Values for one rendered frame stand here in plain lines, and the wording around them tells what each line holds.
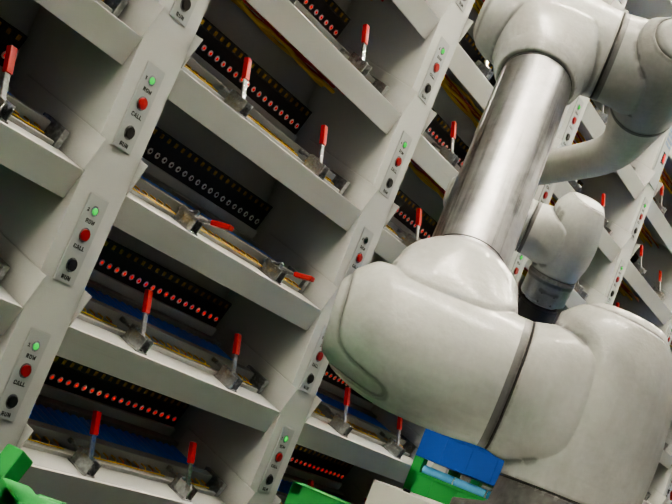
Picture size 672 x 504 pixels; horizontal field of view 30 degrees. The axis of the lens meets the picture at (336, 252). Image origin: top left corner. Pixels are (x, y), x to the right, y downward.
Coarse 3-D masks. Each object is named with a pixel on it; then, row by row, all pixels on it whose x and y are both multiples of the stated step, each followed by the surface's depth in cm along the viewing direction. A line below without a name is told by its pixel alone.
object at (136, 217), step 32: (128, 192) 171; (192, 192) 211; (128, 224) 174; (160, 224) 179; (192, 256) 188; (224, 256) 194; (288, 256) 229; (256, 288) 204; (288, 288) 216; (320, 288) 224; (288, 320) 216
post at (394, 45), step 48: (384, 0) 237; (384, 48) 234; (432, 48) 230; (336, 96) 235; (432, 96) 235; (336, 144) 232; (384, 144) 227; (288, 192) 233; (288, 240) 230; (336, 240) 225; (288, 336) 224; (240, 432) 222
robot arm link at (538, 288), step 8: (528, 272) 232; (536, 272) 230; (528, 280) 231; (536, 280) 230; (544, 280) 229; (552, 280) 228; (528, 288) 231; (536, 288) 230; (544, 288) 229; (552, 288) 229; (560, 288) 229; (568, 288) 229; (528, 296) 231; (536, 296) 230; (544, 296) 229; (552, 296) 229; (560, 296) 229; (568, 296) 231; (536, 304) 231; (544, 304) 230; (552, 304) 230; (560, 304) 230
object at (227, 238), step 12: (144, 180) 182; (144, 192) 181; (156, 192) 184; (168, 204) 187; (180, 204) 189; (204, 228) 195; (216, 228) 198; (228, 240) 202; (240, 240) 204; (240, 252) 206; (252, 252) 208; (288, 276) 219
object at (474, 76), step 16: (464, 32) 238; (464, 48) 277; (464, 64) 244; (480, 64) 254; (448, 80) 262; (464, 80) 247; (480, 80) 251; (464, 96) 283; (480, 96) 254; (464, 112) 284; (480, 112) 280
